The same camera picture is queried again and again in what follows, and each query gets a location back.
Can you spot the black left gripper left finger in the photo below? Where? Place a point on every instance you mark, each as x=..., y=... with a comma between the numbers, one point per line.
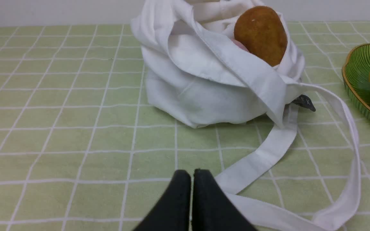
x=171, y=212

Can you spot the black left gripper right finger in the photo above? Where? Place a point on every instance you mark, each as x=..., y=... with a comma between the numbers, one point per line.
x=211, y=208

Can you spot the dark grey object behind bag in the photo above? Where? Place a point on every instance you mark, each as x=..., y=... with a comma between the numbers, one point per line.
x=305, y=102

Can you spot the white cloth bag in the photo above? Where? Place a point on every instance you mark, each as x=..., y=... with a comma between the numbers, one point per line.
x=200, y=77

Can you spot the pink fruit in bag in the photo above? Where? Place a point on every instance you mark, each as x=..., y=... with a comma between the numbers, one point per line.
x=239, y=45

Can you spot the brown kiwi fruit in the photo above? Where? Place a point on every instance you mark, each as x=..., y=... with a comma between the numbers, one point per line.
x=262, y=33

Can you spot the green glass fruit bowl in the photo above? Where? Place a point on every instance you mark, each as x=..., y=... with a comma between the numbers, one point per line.
x=355, y=73

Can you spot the green checkered tablecloth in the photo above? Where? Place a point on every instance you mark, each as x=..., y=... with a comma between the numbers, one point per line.
x=82, y=150

